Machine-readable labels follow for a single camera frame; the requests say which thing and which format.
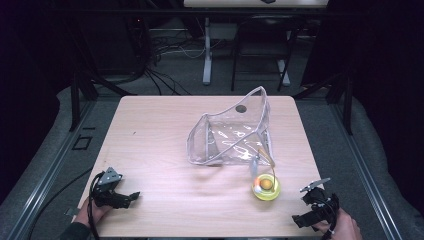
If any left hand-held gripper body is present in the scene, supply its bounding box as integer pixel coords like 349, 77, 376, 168
90, 166, 133, 210

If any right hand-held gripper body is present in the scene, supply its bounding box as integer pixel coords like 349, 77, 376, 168
298, 177, 341, 225

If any person's left hand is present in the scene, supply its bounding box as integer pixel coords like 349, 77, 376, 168
73, 196, 114, 229

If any person's right hand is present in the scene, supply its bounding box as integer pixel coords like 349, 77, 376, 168
312, 207, 363, 240

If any yellow round toy with ball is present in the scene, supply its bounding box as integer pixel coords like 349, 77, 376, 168
251, 172, 282, 202

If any grey zipper pull tag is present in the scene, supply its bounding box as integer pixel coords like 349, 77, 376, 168
249, 154, 261, 182

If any black metal stand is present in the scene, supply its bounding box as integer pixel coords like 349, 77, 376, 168
67, 64, 100, 133
292, 70, 355, 136

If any clear plastic zipper pouch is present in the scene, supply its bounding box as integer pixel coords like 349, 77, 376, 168
186, 85, 275, 167

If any black chair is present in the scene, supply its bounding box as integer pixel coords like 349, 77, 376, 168
230, 13, 302, 93

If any white desk top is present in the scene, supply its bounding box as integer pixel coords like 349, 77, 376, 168
182, 0, 330, 9

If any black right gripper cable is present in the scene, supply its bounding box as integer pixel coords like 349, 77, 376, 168
313, 196, 341, 240

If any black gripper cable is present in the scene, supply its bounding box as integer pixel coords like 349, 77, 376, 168
86, 171, 105, 240
313, 196, 341, 240

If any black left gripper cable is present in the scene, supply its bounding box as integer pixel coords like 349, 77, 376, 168
86, 171, 105, 240

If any black floor cable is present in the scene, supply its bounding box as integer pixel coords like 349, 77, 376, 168
27, 167, 94, 240

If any aluminium rail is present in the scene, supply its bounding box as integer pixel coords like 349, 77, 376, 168
329, 99, 405, 240
5, 99, 98, 240

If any tan cord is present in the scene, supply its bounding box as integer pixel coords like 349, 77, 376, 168
257, 148, 278, 193

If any bundle of floor cables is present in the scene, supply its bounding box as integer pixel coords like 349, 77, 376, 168
142, 31, 208, 97

